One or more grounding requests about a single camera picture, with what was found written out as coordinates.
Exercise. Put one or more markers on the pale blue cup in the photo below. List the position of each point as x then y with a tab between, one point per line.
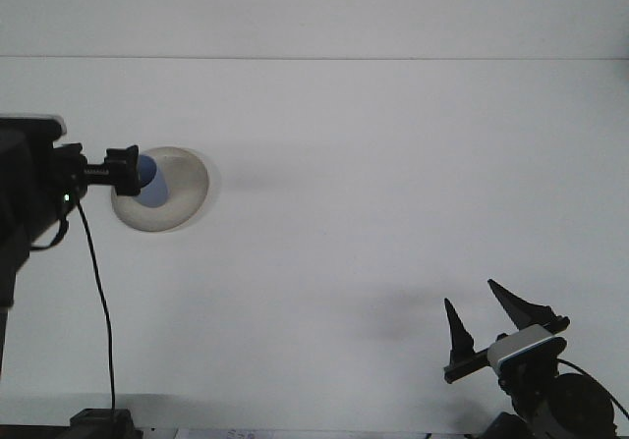
154	188

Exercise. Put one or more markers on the grey gripper camera box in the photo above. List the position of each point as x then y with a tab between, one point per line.
51	124
521	345

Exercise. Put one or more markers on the pale round plate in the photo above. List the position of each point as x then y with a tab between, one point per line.
187	188

